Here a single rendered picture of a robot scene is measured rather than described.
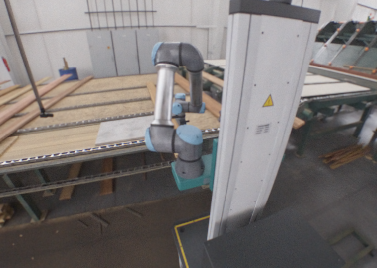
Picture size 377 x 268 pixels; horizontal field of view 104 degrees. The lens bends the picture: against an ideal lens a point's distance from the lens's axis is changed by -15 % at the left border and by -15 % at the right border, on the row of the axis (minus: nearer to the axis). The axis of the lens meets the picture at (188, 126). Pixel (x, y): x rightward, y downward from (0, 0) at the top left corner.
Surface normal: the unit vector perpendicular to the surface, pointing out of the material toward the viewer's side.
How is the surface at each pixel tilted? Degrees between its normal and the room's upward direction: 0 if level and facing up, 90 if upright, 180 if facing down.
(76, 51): 88
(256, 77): 90
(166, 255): 0
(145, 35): 90
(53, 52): 88
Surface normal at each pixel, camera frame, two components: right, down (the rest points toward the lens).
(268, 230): 0.00, -0.88
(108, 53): 0.31, 0.45
